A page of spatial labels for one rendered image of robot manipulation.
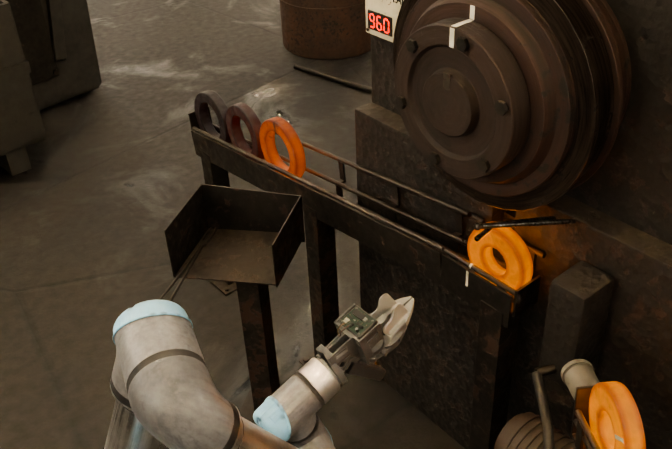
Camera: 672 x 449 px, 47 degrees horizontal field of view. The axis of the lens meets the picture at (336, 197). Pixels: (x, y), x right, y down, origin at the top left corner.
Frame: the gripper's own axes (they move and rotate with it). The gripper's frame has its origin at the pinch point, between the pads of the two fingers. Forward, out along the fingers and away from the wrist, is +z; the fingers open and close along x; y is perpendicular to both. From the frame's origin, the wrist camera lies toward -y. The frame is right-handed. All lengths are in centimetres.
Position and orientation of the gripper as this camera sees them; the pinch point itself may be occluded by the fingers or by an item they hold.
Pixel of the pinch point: (408, 304)
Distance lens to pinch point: 146.9
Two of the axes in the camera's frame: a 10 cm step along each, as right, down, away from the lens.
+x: -6.3, -4.0, 6.6
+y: -2.7, -6.8, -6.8
